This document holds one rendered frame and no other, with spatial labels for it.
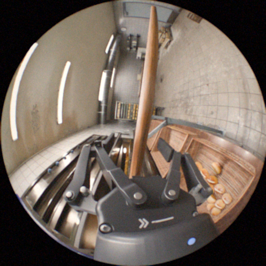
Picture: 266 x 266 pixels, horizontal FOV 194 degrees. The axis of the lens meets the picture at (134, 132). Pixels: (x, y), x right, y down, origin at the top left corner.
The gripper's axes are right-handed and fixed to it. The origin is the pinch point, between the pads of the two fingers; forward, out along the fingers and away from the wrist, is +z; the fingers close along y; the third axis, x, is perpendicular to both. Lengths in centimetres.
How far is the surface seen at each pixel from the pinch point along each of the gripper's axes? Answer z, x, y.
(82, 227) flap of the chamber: -16.4, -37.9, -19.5
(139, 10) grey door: 122, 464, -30
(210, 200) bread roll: -10, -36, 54
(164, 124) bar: 37.9, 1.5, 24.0
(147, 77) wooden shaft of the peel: -1.4, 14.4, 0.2
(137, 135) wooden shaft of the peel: -0.9, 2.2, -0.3
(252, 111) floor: -8, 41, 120
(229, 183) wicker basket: -12, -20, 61
